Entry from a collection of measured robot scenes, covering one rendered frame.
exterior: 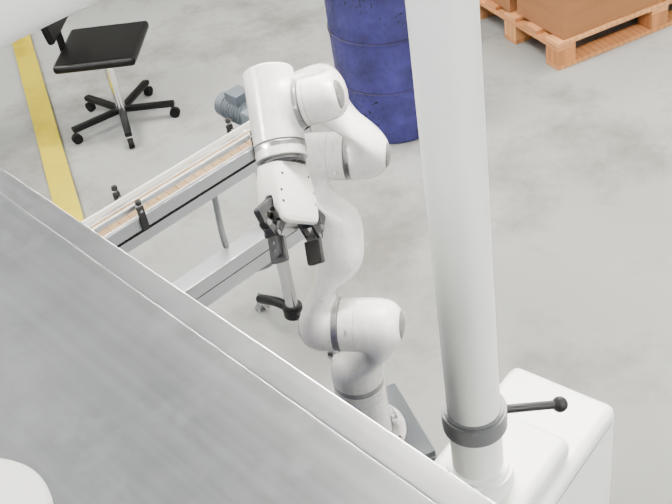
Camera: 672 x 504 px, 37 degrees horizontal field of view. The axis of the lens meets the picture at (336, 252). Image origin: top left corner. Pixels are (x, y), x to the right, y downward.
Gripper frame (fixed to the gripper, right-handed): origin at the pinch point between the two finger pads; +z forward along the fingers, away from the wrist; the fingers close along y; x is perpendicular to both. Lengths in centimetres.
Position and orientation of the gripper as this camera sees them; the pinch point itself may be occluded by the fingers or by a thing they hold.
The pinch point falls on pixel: (298, 257)
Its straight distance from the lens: 158.7
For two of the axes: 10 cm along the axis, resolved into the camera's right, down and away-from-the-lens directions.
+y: -5.9, -0.4, -8.1
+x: 7.9, -2.3, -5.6
